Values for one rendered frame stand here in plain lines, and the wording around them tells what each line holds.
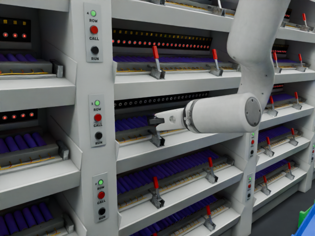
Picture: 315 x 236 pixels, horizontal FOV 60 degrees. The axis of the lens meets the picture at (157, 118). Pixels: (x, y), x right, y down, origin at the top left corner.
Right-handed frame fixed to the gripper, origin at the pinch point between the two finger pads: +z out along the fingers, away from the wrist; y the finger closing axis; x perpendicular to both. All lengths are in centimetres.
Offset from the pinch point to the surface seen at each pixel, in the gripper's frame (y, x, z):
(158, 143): -1.0, -6.8, -1.2
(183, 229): 15.4, -42.0, 11.2
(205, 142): 20.1, -10.4, -0.7
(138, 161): -8.2, -10.5, -0.7
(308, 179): 118, -52, 7
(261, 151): 68, -24, 6
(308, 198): 109, -60, 5
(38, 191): -34.7, -10.6, -0.6
